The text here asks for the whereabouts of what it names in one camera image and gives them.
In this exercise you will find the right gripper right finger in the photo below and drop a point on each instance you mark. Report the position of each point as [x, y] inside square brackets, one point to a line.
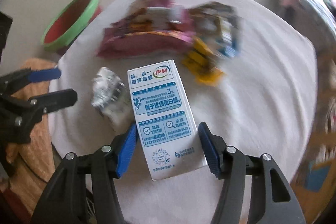
[272, 198]

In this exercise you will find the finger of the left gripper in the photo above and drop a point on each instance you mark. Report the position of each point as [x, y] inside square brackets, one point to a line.
[50, 99]
[15, 81]

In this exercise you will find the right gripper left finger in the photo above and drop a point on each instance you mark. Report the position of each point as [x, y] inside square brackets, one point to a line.
[64, 197]

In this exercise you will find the white blue milk carton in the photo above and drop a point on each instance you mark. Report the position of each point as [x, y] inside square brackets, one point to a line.
[165, 122]

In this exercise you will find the green red trash bin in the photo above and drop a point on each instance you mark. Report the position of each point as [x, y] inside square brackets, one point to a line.
[69, 24]

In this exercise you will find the orange fuzzy cushion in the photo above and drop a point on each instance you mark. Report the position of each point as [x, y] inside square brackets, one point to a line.
[27, 149]

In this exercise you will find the crumpled silver foil wrapper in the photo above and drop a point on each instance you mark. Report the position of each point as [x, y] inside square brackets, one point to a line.
[111, 98]

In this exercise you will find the yellow snack wrapper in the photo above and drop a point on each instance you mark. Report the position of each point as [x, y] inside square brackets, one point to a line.
[200, 62]

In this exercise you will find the pink snack bag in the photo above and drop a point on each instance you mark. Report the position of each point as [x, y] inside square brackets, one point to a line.
[151, 26]

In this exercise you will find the blue white foil bag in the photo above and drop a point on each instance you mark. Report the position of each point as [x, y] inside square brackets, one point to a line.
[223, 36]

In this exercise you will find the black gold packet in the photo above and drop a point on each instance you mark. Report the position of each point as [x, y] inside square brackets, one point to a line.
[213, 9]

